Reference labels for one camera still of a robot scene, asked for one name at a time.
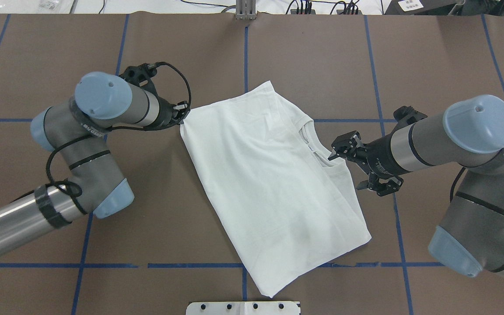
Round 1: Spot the aluminium frame post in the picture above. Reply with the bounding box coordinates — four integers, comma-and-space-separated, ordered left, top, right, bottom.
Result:
235, 0, 257, 20

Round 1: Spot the white camera post with base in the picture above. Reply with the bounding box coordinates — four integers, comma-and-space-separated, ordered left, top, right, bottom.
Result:
185, 301, 302, 315

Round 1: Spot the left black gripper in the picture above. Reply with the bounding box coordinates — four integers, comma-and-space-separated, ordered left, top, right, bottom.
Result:
119, 63, 191, 131

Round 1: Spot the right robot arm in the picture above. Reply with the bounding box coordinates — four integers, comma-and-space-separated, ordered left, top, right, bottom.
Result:
328, 95, 504, 278

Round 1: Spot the clear plastic bag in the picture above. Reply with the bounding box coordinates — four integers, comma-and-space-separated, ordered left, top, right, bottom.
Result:
0, 0, 77, 14

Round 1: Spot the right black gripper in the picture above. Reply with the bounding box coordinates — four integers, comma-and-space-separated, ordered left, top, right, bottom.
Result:
328, 106, 428, 196

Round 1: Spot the white printed t-shirt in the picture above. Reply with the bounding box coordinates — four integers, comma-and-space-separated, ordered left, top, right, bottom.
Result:
180, 81, 372, 298

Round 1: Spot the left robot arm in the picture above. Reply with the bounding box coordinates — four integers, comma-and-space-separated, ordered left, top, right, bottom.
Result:
0, 62, 192, 256

